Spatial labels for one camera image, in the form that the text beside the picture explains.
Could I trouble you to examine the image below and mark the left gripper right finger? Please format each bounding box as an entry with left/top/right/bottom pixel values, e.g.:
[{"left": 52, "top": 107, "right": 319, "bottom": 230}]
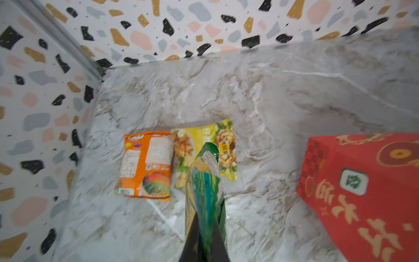
[{"left": 209, "top": 224, "right": 230, "bottom": 262}]

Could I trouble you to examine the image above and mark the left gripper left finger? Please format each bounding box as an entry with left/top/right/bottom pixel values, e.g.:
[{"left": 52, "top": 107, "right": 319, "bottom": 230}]
[{"left": 179, "top": 214, "right": 205, "bottom": 262}]

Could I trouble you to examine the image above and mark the green yellow candy packet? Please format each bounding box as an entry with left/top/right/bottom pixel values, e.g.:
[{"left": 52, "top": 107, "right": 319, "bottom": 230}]
[{"left": 185, "top": 143, "right": 228, "bottom": 262}]

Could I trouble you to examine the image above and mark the orange fruit candy packet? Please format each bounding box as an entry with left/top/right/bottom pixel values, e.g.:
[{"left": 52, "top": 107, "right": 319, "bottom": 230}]
[{"left": 115, "top": 131, "right": 173, "bottom": 201}]

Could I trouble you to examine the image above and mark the yellow-green snack packet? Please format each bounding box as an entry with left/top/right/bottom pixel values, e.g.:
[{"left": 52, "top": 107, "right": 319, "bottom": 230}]
[{"left": 171, "top": 119, "right": 237, "bottom": 188}]

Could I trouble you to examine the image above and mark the red paper gift bag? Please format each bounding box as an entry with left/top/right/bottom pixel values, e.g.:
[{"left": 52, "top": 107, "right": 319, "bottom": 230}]
[{"left": 297, "top": 133, "right": 419, "bottom": 262}]

